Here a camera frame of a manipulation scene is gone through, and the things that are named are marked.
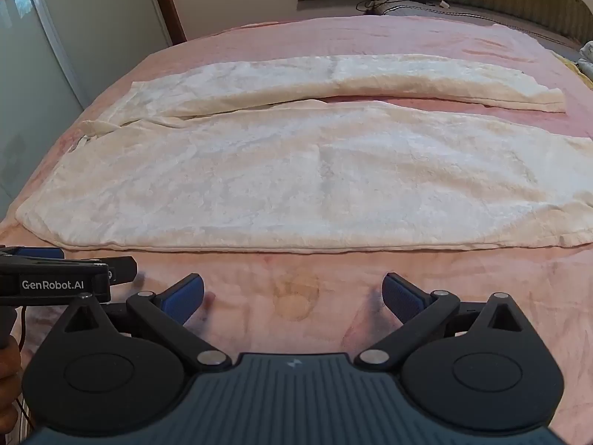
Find white flowered wardrobe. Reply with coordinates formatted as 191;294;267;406
0;0;173;205

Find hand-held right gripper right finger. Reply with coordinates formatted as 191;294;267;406
354;273;533;374

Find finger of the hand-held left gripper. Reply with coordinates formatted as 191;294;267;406
0;255;138;309
0;245;64;261

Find cream patterned pants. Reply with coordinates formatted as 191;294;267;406
15;52;593;252

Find brown wooden door frame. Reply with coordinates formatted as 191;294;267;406
145;0;188;44

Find grey pillow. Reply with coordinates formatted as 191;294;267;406
371;0;585;51

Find white bundled cloth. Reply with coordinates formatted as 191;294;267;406
576;41;593;76

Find thin red cable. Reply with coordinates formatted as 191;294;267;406
15;308;34;429

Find pink blanket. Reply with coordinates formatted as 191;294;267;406
0;13;593;432

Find person's left hand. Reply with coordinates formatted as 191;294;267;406
0;347;24;429

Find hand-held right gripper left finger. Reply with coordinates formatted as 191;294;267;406
59;273;233;374

